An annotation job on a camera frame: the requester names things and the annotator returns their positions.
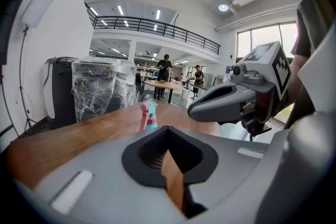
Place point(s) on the person's right forearm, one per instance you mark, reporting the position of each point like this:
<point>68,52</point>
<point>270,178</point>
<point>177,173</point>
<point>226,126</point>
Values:
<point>302,97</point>

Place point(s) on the white light panel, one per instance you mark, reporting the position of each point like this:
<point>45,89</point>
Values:
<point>36,8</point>

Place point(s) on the large window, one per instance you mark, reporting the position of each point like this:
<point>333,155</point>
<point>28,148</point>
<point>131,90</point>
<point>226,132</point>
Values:
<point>265,39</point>

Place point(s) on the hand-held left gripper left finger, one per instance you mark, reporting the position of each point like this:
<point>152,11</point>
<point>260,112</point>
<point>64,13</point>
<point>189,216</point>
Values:
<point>99,191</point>

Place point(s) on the black mezzanine railing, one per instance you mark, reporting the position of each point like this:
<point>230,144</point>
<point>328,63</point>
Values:
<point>157,27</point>

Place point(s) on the round ceiling lamp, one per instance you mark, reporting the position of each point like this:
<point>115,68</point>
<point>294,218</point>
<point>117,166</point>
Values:
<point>223,7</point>

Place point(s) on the pink and teal spray head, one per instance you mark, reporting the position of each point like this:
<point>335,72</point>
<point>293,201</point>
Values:
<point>147,116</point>

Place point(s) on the plastic-wrapped stack of equipment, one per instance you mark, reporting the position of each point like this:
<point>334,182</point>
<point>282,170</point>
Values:
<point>102,86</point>

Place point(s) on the round wooden table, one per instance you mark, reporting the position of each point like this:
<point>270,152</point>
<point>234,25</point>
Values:
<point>164,85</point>

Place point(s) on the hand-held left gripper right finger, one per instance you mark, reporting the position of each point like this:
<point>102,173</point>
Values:
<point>231,178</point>

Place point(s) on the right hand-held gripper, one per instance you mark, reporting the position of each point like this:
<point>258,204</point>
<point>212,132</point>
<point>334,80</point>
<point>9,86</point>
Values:
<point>262,70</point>

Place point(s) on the black office chair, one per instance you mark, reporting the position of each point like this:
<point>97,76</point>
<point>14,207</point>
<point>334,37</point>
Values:
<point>139,86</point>

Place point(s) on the black light stand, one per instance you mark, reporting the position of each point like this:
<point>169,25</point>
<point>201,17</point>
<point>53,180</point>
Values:
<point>23,81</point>

